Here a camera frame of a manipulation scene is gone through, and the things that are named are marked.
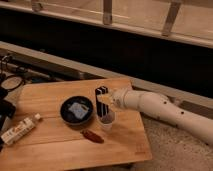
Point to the black device at left edge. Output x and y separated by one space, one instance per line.
7 111

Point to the black round bowl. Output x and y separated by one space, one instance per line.
68 117

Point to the white tube bottle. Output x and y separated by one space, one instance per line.
21 129

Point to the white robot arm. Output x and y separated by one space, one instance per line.
158 106

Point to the dark red pepper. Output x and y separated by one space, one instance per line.
92 136

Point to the light blue eraser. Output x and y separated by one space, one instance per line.
79 110

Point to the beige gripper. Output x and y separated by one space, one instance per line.
106 98

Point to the wooden board table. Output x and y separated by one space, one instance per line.
55 146

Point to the round mirror black frame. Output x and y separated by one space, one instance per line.
12 82

